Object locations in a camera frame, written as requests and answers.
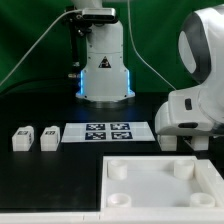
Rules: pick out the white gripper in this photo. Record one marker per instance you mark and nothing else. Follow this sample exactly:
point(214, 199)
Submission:
point(181, 115)

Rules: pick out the white square tabletop tray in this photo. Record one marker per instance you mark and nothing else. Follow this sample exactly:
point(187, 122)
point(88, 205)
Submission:
point(141, 182)

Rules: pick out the white base tag plate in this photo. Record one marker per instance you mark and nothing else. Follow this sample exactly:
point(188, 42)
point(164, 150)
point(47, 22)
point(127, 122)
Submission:
point(107, 132)

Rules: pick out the white L-shaped obstacle wall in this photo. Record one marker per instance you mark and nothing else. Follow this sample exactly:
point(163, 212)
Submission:
point(71, 218)

